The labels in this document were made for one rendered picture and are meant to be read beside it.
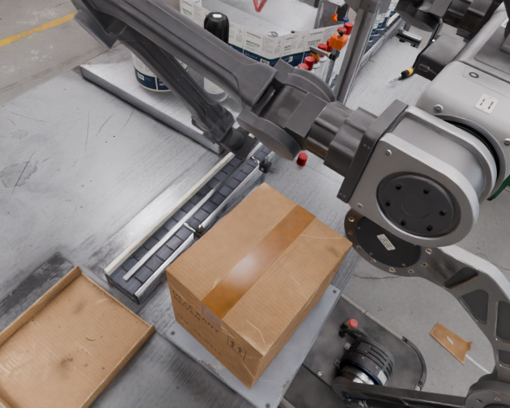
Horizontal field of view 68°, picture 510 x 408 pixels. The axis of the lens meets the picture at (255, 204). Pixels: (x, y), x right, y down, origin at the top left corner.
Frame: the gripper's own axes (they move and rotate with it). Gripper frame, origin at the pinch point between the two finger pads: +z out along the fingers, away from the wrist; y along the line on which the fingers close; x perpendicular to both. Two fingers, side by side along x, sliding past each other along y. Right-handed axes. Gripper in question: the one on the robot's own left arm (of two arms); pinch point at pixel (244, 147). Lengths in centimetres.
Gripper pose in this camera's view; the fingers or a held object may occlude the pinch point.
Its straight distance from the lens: 119.8
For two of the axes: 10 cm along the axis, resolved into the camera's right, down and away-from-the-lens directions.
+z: 2.7, 0.6, 9.6
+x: -5.0, 8.6, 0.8
